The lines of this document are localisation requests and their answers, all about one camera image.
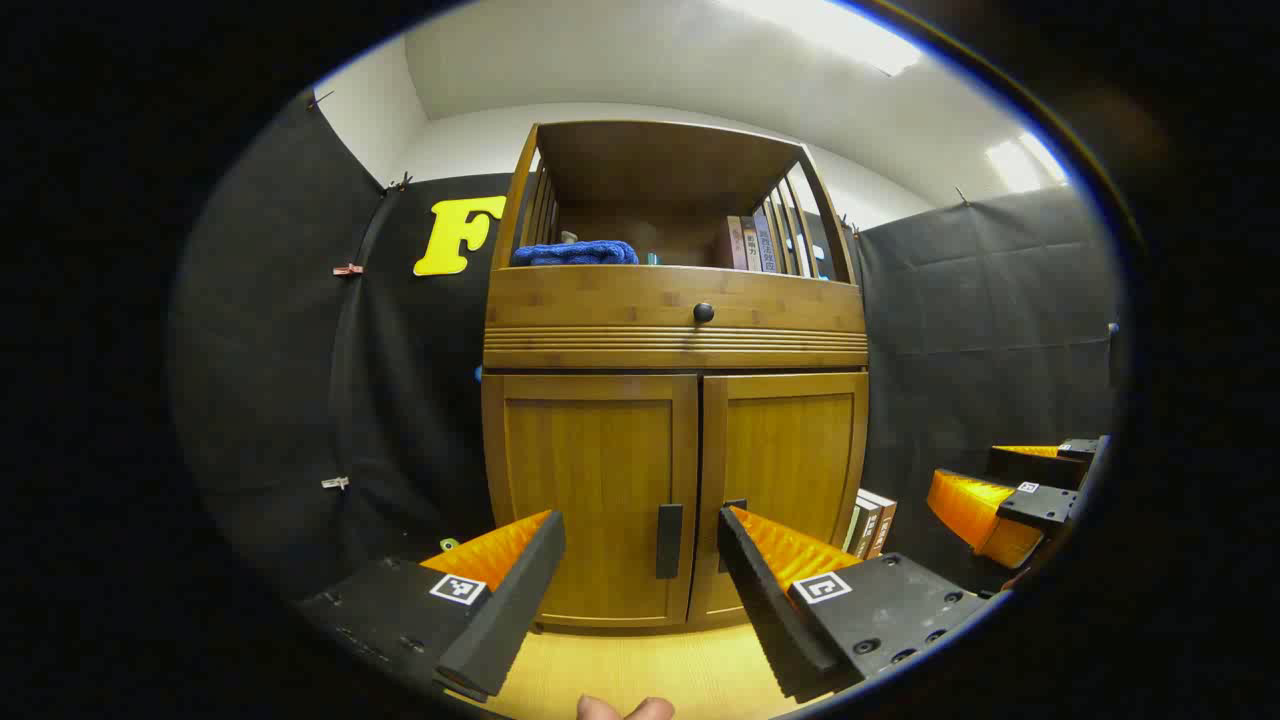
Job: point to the brown book with white label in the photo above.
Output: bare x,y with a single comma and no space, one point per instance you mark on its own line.
860,525
884,525

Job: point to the wooden shoe cabinet door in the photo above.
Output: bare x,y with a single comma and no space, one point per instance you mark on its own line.
790,450
590,470

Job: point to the black backdrop cloth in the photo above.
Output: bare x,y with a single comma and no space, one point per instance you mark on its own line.
260,400

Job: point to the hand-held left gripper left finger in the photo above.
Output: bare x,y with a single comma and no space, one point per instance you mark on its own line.
510,610

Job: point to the ceiling light panel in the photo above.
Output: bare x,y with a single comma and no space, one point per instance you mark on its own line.
1025,160

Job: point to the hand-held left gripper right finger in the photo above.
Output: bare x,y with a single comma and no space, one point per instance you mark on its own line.
765,610

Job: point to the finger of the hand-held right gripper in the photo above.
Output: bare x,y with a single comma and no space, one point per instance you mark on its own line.
1040,468
1040,505

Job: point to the pale beige book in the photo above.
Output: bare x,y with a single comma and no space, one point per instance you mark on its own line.
734,245

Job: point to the wooden double-door shoe cabinet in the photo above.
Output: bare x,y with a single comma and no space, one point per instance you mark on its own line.
660,160

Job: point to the black clip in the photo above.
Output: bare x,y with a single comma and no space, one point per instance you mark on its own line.
400,183

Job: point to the black round drawer knob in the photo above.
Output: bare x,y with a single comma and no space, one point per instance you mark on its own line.
704,313

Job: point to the blue folded towel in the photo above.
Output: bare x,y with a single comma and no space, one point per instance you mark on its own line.
575,253

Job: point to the wooden cabinet drawer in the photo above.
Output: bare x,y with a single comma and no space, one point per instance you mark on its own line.
580,300

